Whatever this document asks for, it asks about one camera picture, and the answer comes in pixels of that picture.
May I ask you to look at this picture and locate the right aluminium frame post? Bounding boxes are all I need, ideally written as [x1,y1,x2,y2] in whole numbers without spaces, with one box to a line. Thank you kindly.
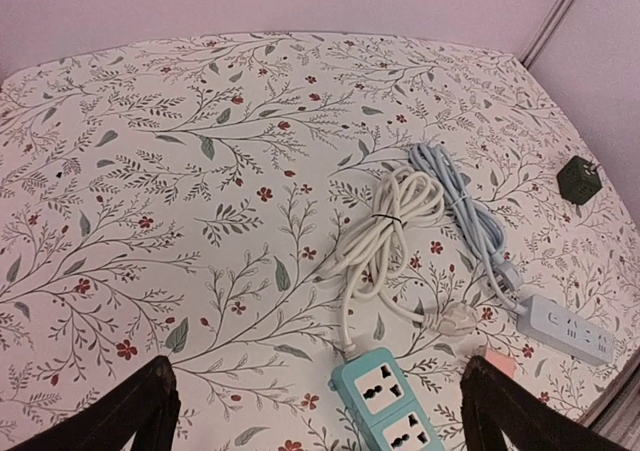
[519,0,577,70]

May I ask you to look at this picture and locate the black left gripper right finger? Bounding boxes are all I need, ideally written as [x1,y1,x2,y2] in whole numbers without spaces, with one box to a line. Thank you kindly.
[460,356,639,450]

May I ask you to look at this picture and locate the white coiled cable with plug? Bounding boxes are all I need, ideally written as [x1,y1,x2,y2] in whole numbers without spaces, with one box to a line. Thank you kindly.
[313,168,475,358]

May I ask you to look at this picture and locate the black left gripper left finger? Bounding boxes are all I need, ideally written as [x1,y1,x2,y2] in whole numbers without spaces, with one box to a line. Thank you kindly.
[1,355,181,450]

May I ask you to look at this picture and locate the teal power strip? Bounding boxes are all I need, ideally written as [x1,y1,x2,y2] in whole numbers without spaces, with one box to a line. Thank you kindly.
[331,347,444,451]

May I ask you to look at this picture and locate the light blue power strip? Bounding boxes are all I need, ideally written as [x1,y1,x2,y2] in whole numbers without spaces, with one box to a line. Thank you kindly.
[516,295,615,366]

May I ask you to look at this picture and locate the floral tablecloth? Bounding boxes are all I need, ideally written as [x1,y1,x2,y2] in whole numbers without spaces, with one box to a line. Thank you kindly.
[1,33,639,450]

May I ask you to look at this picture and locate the pink cube adapter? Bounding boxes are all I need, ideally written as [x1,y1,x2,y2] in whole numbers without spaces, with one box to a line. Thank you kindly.
[474,347,517,378]

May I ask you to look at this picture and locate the dark green cube socket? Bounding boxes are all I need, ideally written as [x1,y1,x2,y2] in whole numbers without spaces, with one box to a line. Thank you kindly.
[556,155,602,206]

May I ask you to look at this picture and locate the light blue coiled cable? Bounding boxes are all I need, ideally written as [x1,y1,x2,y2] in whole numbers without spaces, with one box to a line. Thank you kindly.
[408,142,527,315]

